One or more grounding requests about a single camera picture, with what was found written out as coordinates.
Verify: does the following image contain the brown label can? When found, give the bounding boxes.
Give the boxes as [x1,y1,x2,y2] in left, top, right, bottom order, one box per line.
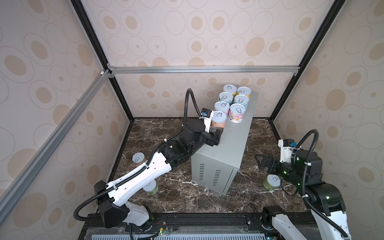
[211,111,228,128]

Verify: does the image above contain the yellow orange label can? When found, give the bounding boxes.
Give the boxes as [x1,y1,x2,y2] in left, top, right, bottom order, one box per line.
[237,87,252,98]

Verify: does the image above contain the green label can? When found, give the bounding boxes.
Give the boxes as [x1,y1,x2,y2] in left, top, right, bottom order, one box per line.
[264,174,281,191]
[143,180,159,196]

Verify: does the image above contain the black corner frame post right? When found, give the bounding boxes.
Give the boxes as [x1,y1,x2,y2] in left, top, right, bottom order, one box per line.
[269,0,347,123]

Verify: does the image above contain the black corner frame post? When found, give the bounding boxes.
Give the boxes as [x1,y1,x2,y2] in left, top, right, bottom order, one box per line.
[70,0,135,122]
[269,0,347,123]

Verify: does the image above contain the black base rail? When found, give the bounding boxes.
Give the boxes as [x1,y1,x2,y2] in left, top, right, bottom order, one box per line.
[78,211,331,240]

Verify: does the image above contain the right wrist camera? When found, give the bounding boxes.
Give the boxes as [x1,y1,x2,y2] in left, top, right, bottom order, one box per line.
[278,139,297,164]

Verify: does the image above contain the silver aluminium crossbar back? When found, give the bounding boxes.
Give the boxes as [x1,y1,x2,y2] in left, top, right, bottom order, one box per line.
[110,65,300,75]

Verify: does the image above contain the orange fruit label can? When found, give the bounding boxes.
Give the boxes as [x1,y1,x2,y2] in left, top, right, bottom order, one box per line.
[132,152,147,166]

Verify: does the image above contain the black corner frame post left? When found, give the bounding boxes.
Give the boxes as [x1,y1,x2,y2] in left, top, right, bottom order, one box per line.
[70,0,135,122]

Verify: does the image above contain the light blue label can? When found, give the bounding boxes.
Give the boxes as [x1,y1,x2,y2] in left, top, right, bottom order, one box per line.
[219,92,234,105]

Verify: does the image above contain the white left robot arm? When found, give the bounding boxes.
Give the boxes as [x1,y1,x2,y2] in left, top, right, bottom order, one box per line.
[96,120,224,229]

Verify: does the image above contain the silver aluminium rail left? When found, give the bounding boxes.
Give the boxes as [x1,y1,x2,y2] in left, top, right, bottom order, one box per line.
[1,69,111,224]

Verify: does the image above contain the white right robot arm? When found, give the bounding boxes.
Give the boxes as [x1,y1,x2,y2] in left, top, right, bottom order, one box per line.
[255,147,351,240]

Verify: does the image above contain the pink flower label can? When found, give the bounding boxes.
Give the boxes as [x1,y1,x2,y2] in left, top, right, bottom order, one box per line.
[229,104,247,123]

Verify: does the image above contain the teal label can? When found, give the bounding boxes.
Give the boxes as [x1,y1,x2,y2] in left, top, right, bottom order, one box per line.
[233,95,250,108]

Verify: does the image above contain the grey metal cabinet box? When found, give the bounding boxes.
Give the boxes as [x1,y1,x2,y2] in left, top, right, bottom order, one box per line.
[191,91,259,195]

